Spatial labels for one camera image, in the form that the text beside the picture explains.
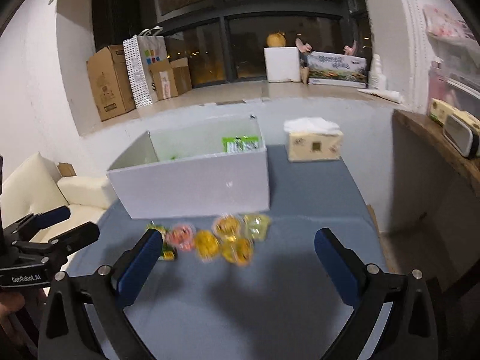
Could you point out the white bottle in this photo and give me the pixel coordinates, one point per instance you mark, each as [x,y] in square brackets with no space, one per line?
[376,78]

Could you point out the small cardboard box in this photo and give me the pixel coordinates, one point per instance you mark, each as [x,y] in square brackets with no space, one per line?
[171,79]

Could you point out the orange jelly cup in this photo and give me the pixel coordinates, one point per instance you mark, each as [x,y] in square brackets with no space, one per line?
[207,245]

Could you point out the large cardboard box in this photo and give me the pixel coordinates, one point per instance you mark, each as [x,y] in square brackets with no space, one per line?
[109,82]

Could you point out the pink jelly cup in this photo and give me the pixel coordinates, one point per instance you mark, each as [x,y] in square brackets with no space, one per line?
[181,237]

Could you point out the green yellow cracker packet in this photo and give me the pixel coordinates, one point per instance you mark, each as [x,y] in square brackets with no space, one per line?
[168,252]

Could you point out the cream sofa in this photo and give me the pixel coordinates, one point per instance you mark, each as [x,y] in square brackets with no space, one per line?
[36,187]

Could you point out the white storage box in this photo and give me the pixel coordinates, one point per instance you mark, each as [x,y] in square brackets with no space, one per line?
[183,171]

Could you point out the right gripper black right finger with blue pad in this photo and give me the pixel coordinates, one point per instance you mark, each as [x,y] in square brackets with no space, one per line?
[410,331]

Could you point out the tissue box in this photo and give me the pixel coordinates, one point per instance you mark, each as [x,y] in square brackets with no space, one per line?
[312,139]

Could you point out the printed landscape carton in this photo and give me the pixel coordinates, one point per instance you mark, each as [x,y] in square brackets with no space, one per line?
[337,70]

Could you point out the printed lid jelly cup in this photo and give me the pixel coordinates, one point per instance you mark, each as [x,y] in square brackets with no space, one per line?
[227,227]

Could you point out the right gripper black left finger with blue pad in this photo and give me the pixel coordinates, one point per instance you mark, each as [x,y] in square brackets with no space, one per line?
[66,331]

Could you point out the long green snack pack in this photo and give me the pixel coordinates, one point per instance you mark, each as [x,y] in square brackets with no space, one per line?
[239,144]

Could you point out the white foam box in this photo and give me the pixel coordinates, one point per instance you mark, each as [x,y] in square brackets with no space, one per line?
[282,64]

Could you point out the white dotted paper bag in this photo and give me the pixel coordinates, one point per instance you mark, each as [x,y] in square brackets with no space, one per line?
[140,52]

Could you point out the dark wooden cabinet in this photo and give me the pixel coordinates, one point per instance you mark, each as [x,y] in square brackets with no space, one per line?
[434,219]

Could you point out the green white box on cabinet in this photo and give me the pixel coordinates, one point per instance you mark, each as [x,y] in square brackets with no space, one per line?
[460,128]

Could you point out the yellow jelly cup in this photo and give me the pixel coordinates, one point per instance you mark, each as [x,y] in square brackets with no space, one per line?
[238,252]

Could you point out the orange pomelo fruit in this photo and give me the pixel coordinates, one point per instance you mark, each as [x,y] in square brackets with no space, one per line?
[276,40]

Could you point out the light green jelly cup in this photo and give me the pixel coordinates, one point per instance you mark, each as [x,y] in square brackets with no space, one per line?
[256,226]

